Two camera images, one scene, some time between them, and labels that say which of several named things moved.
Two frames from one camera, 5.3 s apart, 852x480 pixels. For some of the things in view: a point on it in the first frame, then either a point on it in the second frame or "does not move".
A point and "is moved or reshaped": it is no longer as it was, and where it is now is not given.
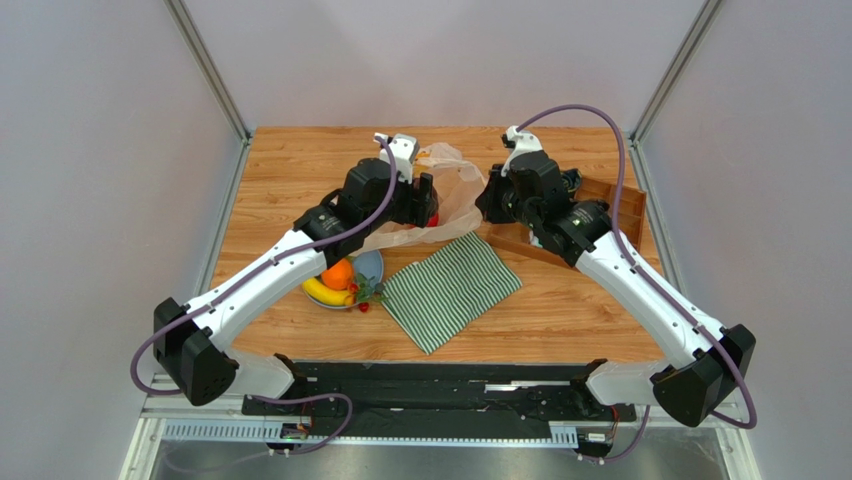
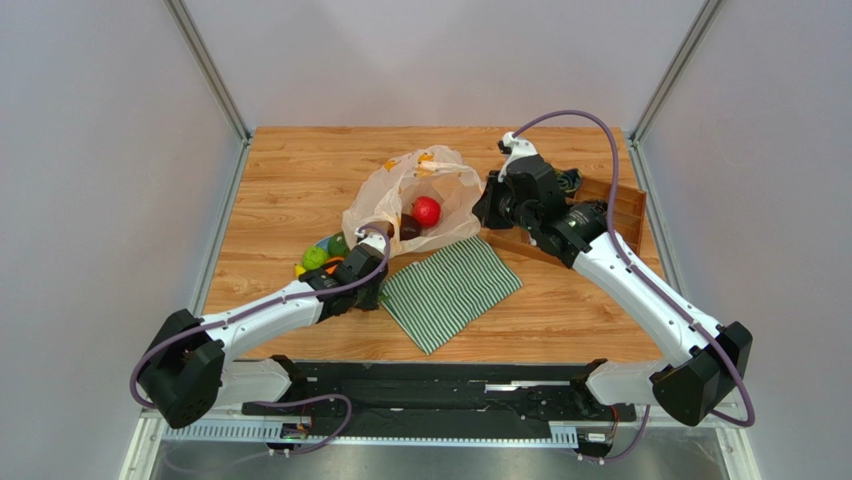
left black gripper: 415,212 -> 371,303
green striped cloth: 435,298 does not move
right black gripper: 496,202 does not move
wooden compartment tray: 518,237 does not move
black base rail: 442,392 does not move
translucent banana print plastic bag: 459,187 is moved or reshaped
